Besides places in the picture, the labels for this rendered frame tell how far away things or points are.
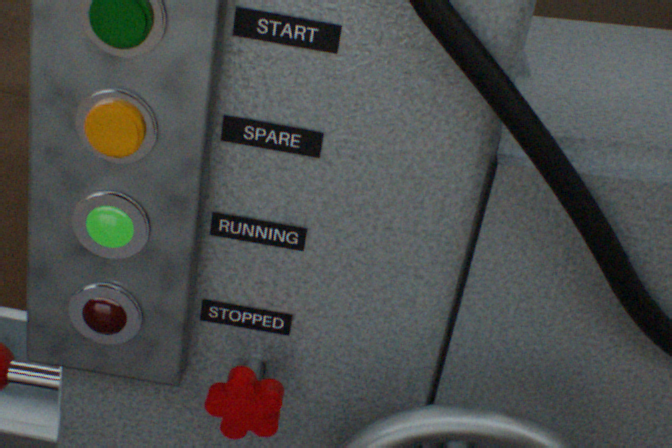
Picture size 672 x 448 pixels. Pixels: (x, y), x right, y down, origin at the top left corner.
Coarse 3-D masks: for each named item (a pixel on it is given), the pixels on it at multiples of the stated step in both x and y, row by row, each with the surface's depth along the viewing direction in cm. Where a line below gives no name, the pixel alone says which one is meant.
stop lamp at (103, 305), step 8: (88, 304) 51; (96, 304) 50; (104, 304) 50; (112, 304) 50; (120, 304) 51; (88, 312) 51; (96, 312) 50; (104, 312) 50; (112, 312) 50; (120, 312) 51; (88, 320) 51; (96, 320) 51; (104, 320) 51; (112, 320) 51; (120, 320) 51; (96, 328) 51; (104, 328) 51; (112, 328) 51; (120, 328) 51
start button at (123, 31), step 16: (96, 0) 43; (112, 0) 42; (128, 0) 42; (144, 0) 43; (96, 16) 43; (112, 16) 43; (128, 16) 43; (144, 16) 43; (96, 32) 43; (112, 32) 43; (128, 32) 43; (144, 32) 43; (128, 48) 44
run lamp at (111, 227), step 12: (96, 216) 48; (108, 216) 48; (120, 216) 48; (96, 228) 48; (108, 228) 48; (120, 228) 48; (132, 228) 48; (96, 240) 49; (108, 240) 48; (120, 240) 48
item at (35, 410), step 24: (0, 312) 74; (24, 312) 75; (0, 336) 75; (24, 336) 75; (24, 360) 76; (0, 408) 72; (24, 408) 73; (48, 408) 73; (0, 432) 65; (24, 432) 65; (48, 432) 65
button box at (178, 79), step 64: (64, 0) 43; (192, 0) 43; (64, 64) 45; (128, 64) 45; (192, 64) 44; (64, 128) 46; (192, 128) 46; (64, 192) 48; (128, 192) 48; (192, 192) 48; (64, 256) 50; (192, 256) 49; (64, 320) 52
